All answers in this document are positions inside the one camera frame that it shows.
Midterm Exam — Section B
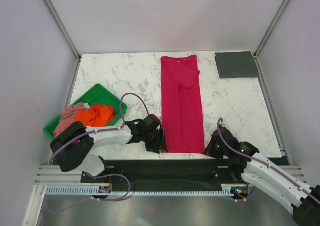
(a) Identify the right aluminium frame post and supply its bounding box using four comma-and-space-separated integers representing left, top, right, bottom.
252, 0, 301, 59

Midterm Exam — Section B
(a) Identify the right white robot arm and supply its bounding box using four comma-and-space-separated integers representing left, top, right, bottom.
203, 126, 320, 225

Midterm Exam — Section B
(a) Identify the dusty pink t-shirt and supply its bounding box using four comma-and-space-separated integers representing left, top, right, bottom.
53, 102, 90, 138

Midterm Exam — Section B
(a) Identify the aluminium rail profile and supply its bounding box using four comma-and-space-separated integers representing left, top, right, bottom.
35, 165, 82, 185

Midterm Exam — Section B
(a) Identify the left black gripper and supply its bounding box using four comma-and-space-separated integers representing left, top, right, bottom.
142, 128, 168, 154

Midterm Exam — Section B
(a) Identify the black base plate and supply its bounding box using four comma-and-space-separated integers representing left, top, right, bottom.
81, 159, 245, 190

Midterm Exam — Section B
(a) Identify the magenta t-shirt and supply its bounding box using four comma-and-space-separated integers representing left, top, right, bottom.
161, 55, 205, 154

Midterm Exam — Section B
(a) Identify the orange t-shirt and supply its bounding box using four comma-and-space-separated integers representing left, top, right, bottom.
75, 104, 116, 127

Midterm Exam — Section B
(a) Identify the white slotted cable duct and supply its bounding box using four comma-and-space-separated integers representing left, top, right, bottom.
45, 185, 234, 196

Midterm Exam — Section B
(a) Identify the dark grey folded cloth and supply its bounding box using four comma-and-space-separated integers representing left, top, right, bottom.
215, 51, 259, 79

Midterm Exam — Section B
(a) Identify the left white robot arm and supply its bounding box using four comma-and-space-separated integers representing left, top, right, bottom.
49, 114, 168, 182

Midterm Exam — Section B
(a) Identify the left aluminium frame post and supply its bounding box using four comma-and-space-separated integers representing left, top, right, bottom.
34, 0, 82, 61

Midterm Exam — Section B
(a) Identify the green plastic tray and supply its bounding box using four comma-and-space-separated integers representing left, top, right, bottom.
43, 84, 128, 139

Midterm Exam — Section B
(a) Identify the aluminium frame post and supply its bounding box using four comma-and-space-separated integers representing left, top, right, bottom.
252, 0, 301, 59
34, 0, 82, 61

